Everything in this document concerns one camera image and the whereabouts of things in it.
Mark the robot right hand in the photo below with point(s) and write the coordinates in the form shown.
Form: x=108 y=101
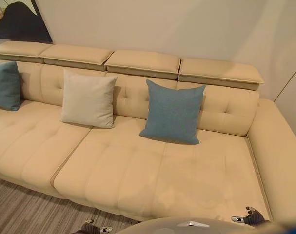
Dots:
x=252 y=216

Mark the cream leather sofa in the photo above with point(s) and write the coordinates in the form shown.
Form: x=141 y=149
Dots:
x=128 y=165

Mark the robot silver torso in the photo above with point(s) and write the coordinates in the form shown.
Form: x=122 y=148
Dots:
x=194 y=225

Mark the beige square cushion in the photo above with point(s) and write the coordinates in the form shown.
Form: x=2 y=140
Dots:
x=89 y=98

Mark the blue square cushion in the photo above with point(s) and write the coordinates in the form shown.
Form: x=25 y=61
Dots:
x=5 y=85
x=173 y=113

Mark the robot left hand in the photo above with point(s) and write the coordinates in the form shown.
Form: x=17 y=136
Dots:
x=94 y=228

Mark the striped grey carpet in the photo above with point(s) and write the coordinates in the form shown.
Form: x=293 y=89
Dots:
x=40 y=209

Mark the dark abstract wall painting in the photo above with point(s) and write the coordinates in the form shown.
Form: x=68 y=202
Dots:
x=21 y=23

